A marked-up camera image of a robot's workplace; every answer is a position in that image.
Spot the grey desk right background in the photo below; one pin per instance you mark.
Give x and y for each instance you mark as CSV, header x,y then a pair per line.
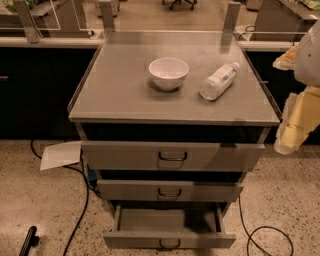
x,y
283,20

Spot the grey post right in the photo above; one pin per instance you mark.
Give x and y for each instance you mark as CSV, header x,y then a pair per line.
x,y
231,17

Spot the black office chair base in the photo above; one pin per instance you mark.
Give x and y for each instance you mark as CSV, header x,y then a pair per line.
x,y
172,4

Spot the grey top drawer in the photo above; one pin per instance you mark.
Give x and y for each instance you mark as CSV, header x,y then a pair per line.
x,y
171,156

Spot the grey post left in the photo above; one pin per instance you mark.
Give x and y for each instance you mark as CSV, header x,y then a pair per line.
x,y
32,34

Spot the grey middle drawer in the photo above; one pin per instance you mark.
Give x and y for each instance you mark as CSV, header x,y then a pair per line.
x,y
181,191

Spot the grey bottom drawer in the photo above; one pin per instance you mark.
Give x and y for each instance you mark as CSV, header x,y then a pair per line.
x,y
169,227

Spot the white paper sheet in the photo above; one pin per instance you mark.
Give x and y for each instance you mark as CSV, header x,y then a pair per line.
x,y
61,154

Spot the clear plastic water bottle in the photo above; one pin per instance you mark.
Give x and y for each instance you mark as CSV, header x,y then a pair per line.
x,y
217,83

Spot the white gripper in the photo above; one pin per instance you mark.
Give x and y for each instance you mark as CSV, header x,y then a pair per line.
x,y
308,63

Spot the white bowl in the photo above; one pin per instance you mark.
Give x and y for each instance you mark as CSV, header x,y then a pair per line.
x,y
168,73

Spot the grey post middle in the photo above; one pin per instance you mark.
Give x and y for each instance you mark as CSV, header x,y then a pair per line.
x,y
107,15

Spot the grey post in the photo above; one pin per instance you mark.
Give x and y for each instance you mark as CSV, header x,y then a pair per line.
x,y
32,34
231,17
107,15

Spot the grey drawer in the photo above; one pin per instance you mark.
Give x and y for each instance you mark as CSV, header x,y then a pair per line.
x,y
171,156
169,227
181,191

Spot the black bar object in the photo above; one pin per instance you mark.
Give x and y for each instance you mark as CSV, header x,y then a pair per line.
x,y
30,241

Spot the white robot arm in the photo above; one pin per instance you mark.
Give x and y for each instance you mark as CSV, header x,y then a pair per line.
x,y
306,57

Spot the grey drawer cabinet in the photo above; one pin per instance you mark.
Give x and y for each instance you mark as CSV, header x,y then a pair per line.
x,y
119,102

